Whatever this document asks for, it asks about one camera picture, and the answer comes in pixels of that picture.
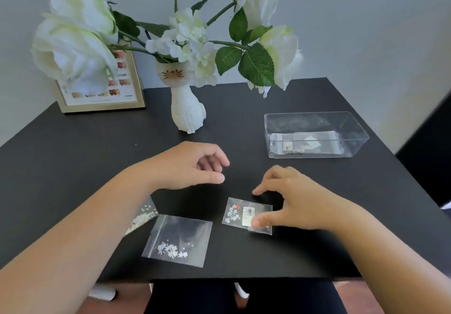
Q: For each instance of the person's right hand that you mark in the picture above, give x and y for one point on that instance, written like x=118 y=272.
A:
x=306 y=204

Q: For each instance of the person's left hand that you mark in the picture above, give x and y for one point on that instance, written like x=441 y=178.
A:
x=179 y=165

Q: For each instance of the person's left thumb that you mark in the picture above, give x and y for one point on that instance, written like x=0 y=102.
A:
x=209 y=178

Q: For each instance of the person's right thumb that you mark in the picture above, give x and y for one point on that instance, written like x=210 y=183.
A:
x=267 y=220

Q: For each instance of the small labelled plastic bead bag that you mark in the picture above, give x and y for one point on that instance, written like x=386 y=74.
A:
x=238 y=213

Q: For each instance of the person's right forearm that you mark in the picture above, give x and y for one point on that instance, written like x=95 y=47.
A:
x=387 y=264

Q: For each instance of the person's left forearm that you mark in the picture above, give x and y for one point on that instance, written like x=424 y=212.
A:
x=77 y=246

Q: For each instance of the clear bag of white flower beads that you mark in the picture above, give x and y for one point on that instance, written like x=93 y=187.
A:
x=179 y=236

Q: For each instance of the white cat-shaped vase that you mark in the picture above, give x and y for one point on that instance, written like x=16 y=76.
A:
x=186 y=109

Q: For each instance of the white chair leg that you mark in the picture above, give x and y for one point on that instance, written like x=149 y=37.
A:
x=242 y=290

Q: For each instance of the clear bag of pale sequins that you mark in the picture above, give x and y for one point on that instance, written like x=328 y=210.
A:
x=142 y=217

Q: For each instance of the person's black trousers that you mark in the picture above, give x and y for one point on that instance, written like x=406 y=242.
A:
x=246 y=298

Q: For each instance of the clear plastic box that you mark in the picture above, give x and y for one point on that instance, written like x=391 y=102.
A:
x=317 y=123

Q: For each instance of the wooden framed nail colour chart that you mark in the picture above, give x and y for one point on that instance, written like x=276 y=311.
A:
x=123 y=93

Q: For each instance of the white artificial hydrangea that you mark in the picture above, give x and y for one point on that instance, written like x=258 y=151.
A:
x=186 y=42

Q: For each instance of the large white artificial rose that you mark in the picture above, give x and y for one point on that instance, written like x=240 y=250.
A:
x=88 y=10
x=285 y=56
x=67 y=56
x=262 y=0

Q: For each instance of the white furniture foot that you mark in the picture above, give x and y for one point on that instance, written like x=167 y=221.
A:
x=102 y=293

